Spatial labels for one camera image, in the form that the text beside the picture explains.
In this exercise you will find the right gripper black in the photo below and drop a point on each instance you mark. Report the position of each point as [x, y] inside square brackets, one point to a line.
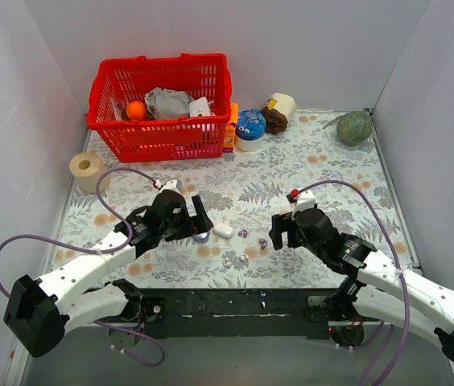
[288, 234]

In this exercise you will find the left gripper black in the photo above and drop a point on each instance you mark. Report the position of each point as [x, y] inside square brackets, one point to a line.
[189, 223]

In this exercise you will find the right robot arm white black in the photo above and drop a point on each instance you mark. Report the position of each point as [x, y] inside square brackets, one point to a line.
[374, 287]

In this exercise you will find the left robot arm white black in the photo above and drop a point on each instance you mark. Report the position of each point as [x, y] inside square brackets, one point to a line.
[41, 311]

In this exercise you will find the purple earbud right one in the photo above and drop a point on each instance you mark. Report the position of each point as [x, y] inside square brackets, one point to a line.
[262, 243]

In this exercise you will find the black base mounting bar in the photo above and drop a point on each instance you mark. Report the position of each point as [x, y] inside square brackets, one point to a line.
[193, 313]

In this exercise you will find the floral patterned table mat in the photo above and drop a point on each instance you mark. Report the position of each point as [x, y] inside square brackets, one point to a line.
[244, 190]

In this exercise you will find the orange purple carton box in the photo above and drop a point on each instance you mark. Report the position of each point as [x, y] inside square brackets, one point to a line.
[230, 129]

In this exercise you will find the white blue lidded tub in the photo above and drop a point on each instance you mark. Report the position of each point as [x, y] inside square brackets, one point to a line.
[250, 129]

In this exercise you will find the green melon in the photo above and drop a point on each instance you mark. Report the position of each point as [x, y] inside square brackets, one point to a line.
[354, 127]

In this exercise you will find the beige paper roll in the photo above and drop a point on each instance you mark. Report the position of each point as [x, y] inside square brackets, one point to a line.
[87, 168]

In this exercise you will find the white small box in basket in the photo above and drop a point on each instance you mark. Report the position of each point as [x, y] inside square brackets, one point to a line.
[199, 108]

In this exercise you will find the red plastic shopping basket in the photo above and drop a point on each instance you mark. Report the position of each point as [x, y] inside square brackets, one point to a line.
[130, 79]

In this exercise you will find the grey crumpled bag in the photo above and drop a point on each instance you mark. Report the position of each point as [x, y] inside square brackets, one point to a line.
[167, 104]

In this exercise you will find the orange fruit in basket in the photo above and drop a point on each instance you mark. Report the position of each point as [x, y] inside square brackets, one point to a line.
[136, 111]

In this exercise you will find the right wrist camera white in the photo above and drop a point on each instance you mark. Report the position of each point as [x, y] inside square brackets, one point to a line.
[302, 200]

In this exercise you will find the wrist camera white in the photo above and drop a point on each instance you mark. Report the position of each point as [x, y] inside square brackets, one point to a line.
[302, 200]
[171, 185]

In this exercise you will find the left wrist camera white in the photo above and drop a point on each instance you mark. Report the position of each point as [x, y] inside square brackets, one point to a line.
[171, 185]

